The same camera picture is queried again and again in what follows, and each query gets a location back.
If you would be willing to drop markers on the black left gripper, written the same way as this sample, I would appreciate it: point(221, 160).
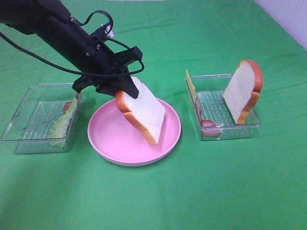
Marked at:
point(104, 69)

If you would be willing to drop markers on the toy bread slice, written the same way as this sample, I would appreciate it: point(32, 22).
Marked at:
point(145, 113)
point(243, 90)

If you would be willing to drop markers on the yellow toy cheese slice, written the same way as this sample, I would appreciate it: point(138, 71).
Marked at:
point(191, 86)

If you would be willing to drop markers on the toy bacon strip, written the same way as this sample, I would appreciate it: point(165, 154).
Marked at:
point(206, 123)
point(67, 104)

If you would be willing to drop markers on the toy lettuce leaf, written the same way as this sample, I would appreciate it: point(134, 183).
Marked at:
point(60, 127)

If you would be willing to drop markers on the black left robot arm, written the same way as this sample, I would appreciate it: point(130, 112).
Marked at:
point(53, 23)

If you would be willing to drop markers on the pink round plate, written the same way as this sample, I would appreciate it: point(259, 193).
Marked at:
point(117, 141)

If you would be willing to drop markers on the left clear plastic container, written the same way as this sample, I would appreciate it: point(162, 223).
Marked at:
point(29, 128)

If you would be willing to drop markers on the clear plastic container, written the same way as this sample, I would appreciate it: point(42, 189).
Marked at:
point(29, 128)
point(209, 90)

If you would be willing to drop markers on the right clear plastic container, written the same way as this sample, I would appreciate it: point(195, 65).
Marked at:
point(209, 90)

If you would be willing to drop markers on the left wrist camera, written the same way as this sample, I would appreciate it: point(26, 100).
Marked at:
point(108, 30)

